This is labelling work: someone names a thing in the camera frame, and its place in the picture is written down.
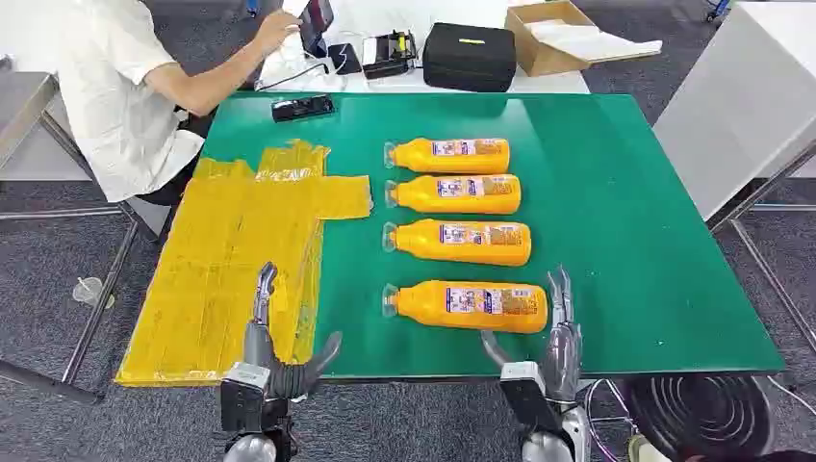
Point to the person's hand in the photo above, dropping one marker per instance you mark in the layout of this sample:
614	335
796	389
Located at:
275	30

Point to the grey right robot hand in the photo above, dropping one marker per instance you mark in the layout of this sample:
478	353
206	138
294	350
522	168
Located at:
562	357

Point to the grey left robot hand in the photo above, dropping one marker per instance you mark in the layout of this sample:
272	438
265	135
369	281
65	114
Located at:
258	344

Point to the orange drink bottle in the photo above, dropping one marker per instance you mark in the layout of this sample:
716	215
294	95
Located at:
414	157
427	307
421	196
421	243

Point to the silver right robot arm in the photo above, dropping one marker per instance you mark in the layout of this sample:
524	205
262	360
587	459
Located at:
548	447

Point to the black tablet on stand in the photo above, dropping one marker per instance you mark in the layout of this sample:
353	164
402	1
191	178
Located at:
317	22

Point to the black power bank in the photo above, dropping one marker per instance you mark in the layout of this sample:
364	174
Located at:
345	59

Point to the black flat device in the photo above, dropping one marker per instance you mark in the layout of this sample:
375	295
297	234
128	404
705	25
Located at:
303	108

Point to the yellow plastic sheet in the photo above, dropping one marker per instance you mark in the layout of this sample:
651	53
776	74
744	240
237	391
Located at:
223	268

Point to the white table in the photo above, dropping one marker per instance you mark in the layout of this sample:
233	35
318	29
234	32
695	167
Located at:
382	13

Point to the black label printer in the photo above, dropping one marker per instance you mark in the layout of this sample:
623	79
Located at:
387	56

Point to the green table mat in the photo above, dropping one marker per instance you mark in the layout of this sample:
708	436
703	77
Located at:
605	223

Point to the black ribbed round fan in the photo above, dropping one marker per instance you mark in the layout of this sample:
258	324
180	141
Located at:
701	414

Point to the person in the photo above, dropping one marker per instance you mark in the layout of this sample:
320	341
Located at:
115	95

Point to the clear plastic cup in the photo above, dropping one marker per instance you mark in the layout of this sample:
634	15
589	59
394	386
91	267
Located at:
89	292

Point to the black carrying case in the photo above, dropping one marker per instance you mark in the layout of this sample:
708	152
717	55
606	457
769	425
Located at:
468	60

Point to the brown cardboard box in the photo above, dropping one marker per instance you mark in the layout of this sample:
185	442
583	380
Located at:
532	51

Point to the grey side table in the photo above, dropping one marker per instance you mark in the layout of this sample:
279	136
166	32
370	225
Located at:
733	95

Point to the white paper sheets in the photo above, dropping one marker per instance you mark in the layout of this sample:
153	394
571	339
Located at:
593	41

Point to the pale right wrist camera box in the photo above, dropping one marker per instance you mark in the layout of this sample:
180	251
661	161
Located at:
526	395

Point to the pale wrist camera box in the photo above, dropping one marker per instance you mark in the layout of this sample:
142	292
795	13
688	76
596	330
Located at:
242	395
526	395

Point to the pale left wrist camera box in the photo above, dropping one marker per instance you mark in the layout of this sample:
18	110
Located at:
242	395

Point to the steel frame table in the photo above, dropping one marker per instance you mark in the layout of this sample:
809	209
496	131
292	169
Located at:
25	102

